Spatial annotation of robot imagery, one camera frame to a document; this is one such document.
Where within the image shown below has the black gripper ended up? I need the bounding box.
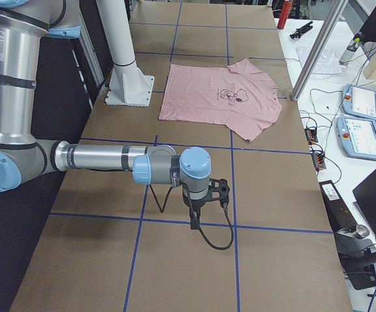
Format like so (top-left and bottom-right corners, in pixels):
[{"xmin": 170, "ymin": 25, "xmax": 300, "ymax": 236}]
[{"xmin": 182, "ymin": 193, "xmax": 206, "ymax": 229}]

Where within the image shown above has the pink snoopy t-shirt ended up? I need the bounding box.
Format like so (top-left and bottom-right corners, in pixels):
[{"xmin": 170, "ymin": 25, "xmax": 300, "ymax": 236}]
[{"xmin": 159, "ymin": 59, "xmax": 282, "ymax": 142}]

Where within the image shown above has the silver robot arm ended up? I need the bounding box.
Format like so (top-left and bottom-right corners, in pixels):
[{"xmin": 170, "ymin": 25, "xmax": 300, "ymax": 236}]
[{"xmin": 0, "ymin": 1, "xmax": 215, "ymax": 229}]

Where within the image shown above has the brown paper table cover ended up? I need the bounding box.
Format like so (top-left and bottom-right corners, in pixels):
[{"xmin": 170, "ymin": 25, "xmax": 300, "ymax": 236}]
[{"xmin": 8, "ymin": 3, "xmax": 354, "ymax": 312}]

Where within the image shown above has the orange connector board lower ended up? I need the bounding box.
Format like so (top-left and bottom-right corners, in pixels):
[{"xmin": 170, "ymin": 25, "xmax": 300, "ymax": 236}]
[{"xmin": 311, "ymin": 150, "xmax": 326, "ymax": 172}]

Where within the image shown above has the orange connector board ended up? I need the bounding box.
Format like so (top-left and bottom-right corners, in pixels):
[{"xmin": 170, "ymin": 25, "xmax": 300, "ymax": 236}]
[
  {"xmin": 304, "ymin": 127, "xmax": 318, "ymax": 144},
  {"xmin": 311, "ymin": 150, "xmax": 326, "ymax": 172}
]

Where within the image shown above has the orange connector board upper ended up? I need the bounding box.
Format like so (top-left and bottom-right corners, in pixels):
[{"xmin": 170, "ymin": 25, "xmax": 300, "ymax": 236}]
[{"xmin": 304, "ymin": 127, "xmax": 318, "ymax": 144}]

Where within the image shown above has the white column with base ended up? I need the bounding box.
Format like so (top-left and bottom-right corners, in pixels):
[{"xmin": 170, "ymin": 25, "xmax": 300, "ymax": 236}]
[{"xmin": 96, "ymin": 0, "xmax": 155, "ymax": 107}]

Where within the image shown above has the black box device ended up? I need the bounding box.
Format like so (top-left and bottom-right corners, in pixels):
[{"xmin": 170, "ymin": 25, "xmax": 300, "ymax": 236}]
[{"xmin": 319, "ymin": 180, "xmax": 357, "ymax": 232}]

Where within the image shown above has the lower teach pendant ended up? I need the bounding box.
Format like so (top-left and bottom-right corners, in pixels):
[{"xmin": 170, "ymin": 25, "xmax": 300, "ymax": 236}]
[{"xmin": 336, "ymin": 116, "xmax": 376, "ymax": 161}]

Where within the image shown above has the teach pendant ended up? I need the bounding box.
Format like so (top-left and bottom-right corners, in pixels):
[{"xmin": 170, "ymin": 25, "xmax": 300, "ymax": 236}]
[
  {"xmin": 336, "ymin": 116, "xmax": 376, "ymax": 161},
  {"xmin": 342, "ymin": 84, "xmax": 376, "ymax": 121}
]

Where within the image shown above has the upper teach pendant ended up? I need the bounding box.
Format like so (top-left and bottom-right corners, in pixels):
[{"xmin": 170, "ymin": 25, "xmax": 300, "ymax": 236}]
[{"xmin": 342, "ymin": 84, "xmax": 376, "ymax": 121}]

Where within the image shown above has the black pliers tool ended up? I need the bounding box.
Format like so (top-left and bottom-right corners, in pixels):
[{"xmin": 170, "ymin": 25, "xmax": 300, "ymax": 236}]
[{"xmin": 289, "ymin": 21, "xmax": 313, "ymax": 40}]

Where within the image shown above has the red bottle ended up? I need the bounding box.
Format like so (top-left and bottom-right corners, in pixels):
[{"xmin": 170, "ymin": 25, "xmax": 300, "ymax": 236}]
[{"xmin": 277, "ymin": 0, "xmax": 293, "ymax": 30}]

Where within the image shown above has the grey spray bottle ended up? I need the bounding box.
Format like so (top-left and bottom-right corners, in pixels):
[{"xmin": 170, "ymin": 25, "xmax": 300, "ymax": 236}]
[{"xmin": 339, "ymin": 32, "xmax": 364, "ymax": 66}]

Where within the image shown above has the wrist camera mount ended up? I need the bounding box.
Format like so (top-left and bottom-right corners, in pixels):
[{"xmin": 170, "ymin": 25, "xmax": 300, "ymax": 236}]
[{"xmin": 203, "ymin": 178, "xmax": 230, "ymax": 210}]

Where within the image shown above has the aluminium frame post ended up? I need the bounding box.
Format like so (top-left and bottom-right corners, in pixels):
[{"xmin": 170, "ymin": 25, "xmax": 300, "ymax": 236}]
[{"xmin": 291, "ymin": 0, "xmax": 348, "ymax": 101}]

